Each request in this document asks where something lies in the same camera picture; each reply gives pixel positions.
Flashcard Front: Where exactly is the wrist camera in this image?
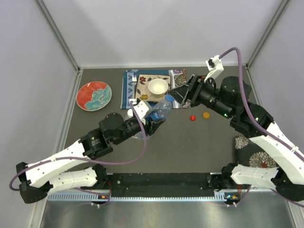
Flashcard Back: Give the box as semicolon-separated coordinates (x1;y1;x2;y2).
129;99;152;125
204;55;224;82

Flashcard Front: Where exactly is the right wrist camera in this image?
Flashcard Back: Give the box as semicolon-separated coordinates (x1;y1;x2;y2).
204;55;224;82

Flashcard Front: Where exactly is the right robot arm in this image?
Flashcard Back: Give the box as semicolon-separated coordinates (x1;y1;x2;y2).
168;75;304;202

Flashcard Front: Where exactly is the black floral square plate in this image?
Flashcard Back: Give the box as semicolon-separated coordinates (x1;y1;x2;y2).
234;135;278;168

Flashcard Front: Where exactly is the red bottle cap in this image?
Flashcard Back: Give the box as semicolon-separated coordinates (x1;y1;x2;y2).
190;115;196;121

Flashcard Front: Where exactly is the square floral beige plate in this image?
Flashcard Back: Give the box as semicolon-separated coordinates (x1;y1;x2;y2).
134;74;171;103

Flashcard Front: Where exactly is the white ceramic bowl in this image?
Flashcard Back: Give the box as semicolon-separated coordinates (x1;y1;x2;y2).
148;78;169;96

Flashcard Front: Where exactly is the blue bottle cap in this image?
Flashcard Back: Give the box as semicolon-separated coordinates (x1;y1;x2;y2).
165;95;174;103

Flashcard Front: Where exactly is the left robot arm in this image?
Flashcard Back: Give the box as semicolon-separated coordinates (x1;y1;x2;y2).
16;113;165;204

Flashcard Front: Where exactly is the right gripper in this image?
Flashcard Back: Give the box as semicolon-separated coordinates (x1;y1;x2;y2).
167;74;233;119

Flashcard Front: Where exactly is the red and teal plate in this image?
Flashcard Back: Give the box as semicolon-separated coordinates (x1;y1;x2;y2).
76;81;112;112

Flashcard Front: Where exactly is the blue label water bottle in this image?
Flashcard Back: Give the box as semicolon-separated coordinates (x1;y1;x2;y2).
145;99;173;121

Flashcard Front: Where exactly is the clear bottle white cap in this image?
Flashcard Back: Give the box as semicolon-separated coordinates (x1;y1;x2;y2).
125;109;143;140

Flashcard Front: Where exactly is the grey slotted cable duct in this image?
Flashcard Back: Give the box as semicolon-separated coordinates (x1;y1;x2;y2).
48;191;239;202

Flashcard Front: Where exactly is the orange bottle cap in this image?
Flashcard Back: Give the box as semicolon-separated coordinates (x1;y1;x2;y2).
202;112;210;119

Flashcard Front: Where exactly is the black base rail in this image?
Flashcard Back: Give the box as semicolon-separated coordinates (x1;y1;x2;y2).
80;172;240;198

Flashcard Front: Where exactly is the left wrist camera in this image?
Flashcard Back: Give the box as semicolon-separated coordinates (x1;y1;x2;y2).
129;99;152;125

